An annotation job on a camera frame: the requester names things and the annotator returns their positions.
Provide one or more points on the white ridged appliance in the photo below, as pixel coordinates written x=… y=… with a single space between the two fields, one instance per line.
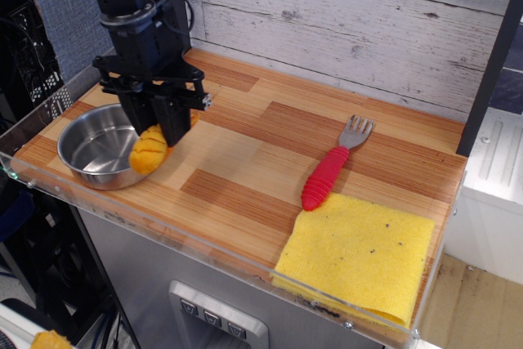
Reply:
x=485 y=228

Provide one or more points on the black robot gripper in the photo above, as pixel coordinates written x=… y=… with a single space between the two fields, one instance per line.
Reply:
x=149 y=63

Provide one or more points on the stainless steel pan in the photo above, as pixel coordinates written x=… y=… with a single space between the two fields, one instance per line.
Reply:
x=96 y=147

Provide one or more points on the clear acrylic table guard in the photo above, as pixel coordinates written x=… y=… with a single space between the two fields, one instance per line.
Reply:
x=217 y=214

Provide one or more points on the silver dispenser panel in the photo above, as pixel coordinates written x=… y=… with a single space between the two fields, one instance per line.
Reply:
x=199 y=317

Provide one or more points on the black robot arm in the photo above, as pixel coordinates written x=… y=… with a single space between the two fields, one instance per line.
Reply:
x=148 y=72

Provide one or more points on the orange object bottom left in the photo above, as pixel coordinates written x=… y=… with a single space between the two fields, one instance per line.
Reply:
x=50 y=340

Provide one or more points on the orange plush bread toy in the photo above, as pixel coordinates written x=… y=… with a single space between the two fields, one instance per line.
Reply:
x=149 y=151

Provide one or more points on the dark vertical post right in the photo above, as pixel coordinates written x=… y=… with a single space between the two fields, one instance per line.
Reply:
x=501 y=48

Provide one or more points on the red handled metal fork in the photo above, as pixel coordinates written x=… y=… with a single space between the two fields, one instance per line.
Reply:
x=320 y=183

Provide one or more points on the yellow cloth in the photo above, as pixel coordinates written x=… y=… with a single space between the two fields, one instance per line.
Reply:
x=357 y=256

